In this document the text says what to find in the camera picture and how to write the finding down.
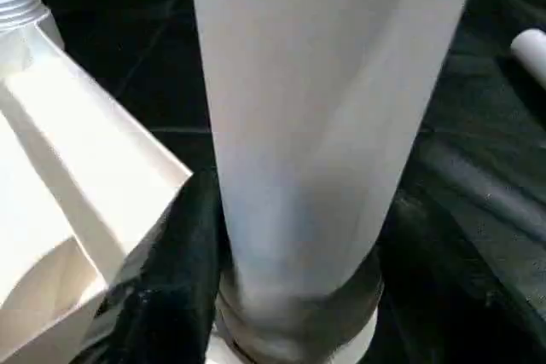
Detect black mat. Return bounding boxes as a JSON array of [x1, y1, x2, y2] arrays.
[[17, 0, 546, 364]]

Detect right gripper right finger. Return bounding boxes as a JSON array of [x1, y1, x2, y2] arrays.
[[375, 192, 546, 364]]

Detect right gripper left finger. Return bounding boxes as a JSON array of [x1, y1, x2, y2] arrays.
[[73, 170, 229, 364]]

